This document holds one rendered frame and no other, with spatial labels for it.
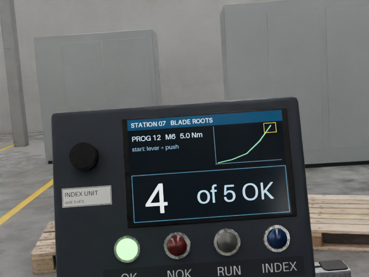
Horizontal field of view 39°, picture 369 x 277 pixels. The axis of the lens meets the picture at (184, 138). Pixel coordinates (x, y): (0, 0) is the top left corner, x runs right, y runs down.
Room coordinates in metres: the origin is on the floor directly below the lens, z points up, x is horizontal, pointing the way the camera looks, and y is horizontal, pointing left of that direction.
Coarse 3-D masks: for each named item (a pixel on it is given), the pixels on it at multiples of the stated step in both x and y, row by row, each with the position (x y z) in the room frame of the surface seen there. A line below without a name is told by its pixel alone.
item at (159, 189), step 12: (132, 180) 0.52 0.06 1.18; (144, 180) 0.52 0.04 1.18; (156, 180) 0.52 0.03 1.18; (168, 180) 0.52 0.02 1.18; (132, 192) 0.52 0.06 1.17; (144, 192) 0.52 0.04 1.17; (156, 192) 0.52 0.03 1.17; (168, 192) 0.52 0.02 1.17; (180, 192) 0.52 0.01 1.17; (132, 204) 0.52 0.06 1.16; (144, 204) 0.52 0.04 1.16; (156, 204) 0.52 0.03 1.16; (168, 204) 0.51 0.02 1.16; (180, 204) 0.52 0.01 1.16; (132, 216) 0.51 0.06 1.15; (144, 216) 0.51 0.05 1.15; (156, 216) 0.51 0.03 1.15; (168, 216) 0.51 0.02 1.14; (180, 216) 0.51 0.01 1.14
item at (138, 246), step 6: (120, 240) 0.50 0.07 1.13; (126, 240) 0.50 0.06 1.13; (132, 240) 0.50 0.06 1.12; (114, 246) 0.50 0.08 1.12; (120, 246) 0.50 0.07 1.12; (126, 246) 0.50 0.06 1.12; (132, 246) 0.50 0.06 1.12; (138, 246) 0.50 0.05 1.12; (114, 252) 0.50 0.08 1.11; (120, 252) 0.50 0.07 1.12; (126, 252) 0.50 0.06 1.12; (132, 252) 0.50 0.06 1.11; (138, 252) 0.50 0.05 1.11; (120, 258) 0.50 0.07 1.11; (126, 258) 0.50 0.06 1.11; (132, 258) 0.50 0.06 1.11
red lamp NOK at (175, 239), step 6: (174, 234) 0.51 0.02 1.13; (180, 234) 0.51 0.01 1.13; (168, 240) 0.50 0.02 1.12; (174, 240) 0.50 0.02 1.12; (180, 240) 0.50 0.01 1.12; (186, 240) 0.50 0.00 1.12; (168, 246) 0.50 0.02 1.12; (174, 246) 0.50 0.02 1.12; (180, 246) 0.50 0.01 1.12; (186, 246) 0.50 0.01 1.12; (168, 252) 0.50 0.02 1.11; (174, 252) 0.50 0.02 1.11; (180, 252) 0.50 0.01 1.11; (186, 252) 0.50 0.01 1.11; (174, 258) 0.50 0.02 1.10; (180, 258) 0.50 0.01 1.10
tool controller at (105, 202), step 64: (64, 128) 0.54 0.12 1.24; (128, 128) 0.54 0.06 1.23; (192, 128) 0.54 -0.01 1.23; (256, 128) 0.53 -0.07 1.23; (64, 192) 0.52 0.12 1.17; (128, 192) 0.52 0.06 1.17; (192, 192) 0.52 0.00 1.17; (256, 192) 0.52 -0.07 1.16; (64, 256) 0.50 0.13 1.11; (192, 256) 0.50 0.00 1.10; (256, 256) 0.50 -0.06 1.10
